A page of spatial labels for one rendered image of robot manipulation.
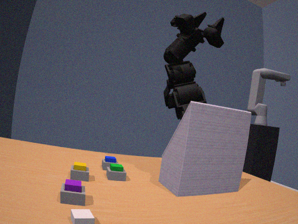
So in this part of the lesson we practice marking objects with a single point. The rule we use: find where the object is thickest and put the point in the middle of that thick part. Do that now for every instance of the blue button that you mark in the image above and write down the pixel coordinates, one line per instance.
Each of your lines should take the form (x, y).
(107, 161)

